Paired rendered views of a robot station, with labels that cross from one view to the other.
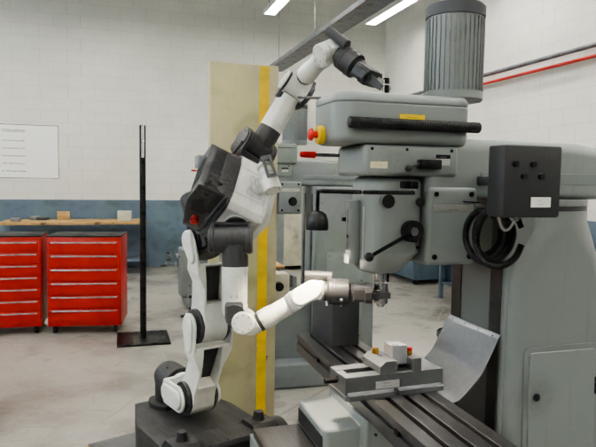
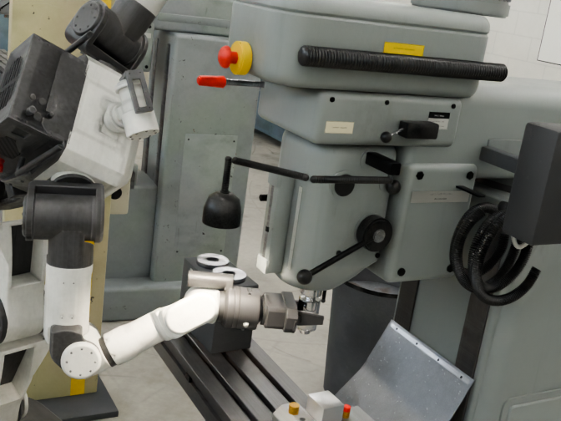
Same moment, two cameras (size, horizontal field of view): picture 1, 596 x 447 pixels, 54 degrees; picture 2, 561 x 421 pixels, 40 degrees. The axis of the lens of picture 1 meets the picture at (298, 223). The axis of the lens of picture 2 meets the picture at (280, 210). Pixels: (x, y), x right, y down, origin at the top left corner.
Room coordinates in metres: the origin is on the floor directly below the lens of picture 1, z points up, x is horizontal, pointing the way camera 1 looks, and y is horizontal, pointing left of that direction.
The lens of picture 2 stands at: (0.52, 0.15, 1.91)
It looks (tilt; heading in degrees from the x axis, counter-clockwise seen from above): 17 degrees down; 347
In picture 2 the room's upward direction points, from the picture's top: 8 degrees clockwise
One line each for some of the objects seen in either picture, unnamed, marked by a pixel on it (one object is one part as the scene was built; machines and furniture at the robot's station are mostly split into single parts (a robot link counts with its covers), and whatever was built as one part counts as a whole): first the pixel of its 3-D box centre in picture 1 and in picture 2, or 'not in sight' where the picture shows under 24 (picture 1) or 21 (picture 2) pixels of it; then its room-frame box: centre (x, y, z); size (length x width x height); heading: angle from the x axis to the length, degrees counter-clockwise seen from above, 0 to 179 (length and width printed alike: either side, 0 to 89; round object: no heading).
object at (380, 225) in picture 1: (384, 223); (326, 208); (1.99, -0.29, 1.47); 0.21 x 0.19 x 0.32; 17
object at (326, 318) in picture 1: (334, 315); (216, 300); (2.45, -0.16, 1.05); 0.22 x 0.12 x 0.20; 20
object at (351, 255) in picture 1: (352, 231); (275, 220); (1.95, -0.18, 1.45); 0.04 x 0.04 x 0.21; 17
